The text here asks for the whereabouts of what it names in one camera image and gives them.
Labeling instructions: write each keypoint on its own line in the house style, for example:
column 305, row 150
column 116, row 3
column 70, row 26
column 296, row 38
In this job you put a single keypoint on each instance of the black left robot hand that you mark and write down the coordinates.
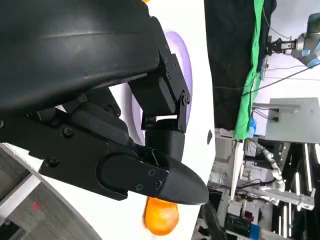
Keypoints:
column 75, row 50

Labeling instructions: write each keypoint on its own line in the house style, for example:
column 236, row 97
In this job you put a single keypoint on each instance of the orange white toy bread roll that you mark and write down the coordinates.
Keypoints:
column 160, row 220
column 145, row 1

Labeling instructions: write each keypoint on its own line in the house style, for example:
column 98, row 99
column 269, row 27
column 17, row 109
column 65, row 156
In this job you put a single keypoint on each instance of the lilac plate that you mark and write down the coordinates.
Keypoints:
column 185, row 57

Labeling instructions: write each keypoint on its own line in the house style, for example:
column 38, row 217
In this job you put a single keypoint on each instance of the black backdrop cloth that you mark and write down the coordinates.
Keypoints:
column 230, row 62

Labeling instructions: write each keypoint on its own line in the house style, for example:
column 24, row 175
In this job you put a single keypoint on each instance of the black round table grommet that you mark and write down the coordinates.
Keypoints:
column 209, row 136

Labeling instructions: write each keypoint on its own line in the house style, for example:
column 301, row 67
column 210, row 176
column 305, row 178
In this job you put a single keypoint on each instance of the green backdrop cloth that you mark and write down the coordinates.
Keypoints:
column 250, row 95

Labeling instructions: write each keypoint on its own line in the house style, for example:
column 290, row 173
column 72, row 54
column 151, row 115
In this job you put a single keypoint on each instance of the white desk leg panel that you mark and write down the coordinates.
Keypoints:
column 236, row 170

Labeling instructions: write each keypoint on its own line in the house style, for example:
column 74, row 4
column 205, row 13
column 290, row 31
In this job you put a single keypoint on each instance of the black workshop robot gripper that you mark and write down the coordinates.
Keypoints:
column 280, row 47

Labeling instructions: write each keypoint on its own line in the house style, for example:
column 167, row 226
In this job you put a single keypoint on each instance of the grey metal cabinet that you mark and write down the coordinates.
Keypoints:
column 295, row 120

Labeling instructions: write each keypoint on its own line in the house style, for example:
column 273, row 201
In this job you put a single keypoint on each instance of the small blue box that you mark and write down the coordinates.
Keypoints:
column 255, row 231

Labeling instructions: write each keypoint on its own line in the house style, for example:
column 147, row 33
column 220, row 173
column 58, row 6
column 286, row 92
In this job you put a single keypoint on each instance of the silver aluminium frame bar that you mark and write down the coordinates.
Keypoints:
column 287, row 197

